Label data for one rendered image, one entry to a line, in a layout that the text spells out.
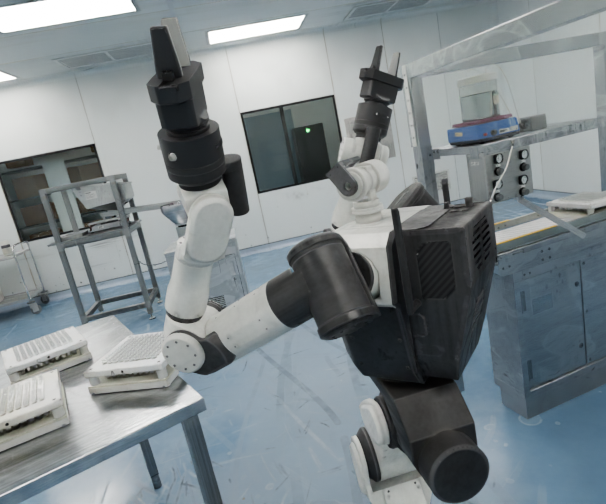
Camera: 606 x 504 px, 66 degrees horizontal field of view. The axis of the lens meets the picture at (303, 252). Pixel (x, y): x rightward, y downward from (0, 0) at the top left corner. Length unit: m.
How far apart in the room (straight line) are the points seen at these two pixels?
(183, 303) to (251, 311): 0.12
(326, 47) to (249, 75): 1.16
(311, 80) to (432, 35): 1.90
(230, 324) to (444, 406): 0.43
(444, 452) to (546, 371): 1.63
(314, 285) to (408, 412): 0.34
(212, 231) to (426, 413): 0.51
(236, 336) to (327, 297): 0.19
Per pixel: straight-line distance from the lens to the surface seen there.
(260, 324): 0.77
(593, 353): 2.67
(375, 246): 0.80
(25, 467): 1.29
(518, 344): 2.31
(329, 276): 0.70
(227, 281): 4.20
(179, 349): 0.83
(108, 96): 7.11
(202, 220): 0.71
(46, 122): 7.30
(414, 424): 0.93
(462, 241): 0.77
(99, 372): 1.46
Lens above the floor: 1.43
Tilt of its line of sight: 13 degrees down
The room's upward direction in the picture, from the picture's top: 12 degrees counter-clockwise
